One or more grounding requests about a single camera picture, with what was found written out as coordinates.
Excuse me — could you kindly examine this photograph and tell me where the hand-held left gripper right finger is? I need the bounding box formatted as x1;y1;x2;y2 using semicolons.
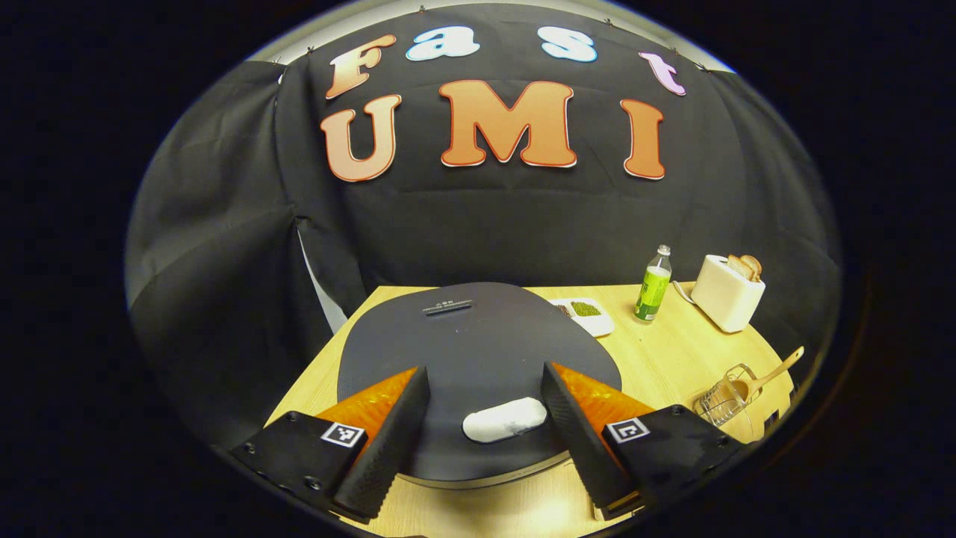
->
541;362;748;522

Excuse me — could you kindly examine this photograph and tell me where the green label plastic bottle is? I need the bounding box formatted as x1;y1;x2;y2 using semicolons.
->
633;244;673;324

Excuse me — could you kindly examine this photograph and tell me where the white divided dish of beans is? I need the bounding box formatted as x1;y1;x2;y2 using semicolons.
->
549;297;615;338

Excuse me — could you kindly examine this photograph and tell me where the wooden spoon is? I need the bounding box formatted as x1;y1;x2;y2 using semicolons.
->
728;345;806;404

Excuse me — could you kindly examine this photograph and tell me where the metal wire chopstick holder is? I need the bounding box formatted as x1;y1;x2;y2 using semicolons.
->
692;363;757;428

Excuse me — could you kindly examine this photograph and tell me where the dark grey rice cooker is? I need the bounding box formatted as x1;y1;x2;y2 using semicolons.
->
336;282;623;490

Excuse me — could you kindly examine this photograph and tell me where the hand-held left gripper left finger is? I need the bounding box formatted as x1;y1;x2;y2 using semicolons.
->
230;366;432;524

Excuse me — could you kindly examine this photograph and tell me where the white toaster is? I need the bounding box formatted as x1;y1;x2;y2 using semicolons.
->
690;254;767;334

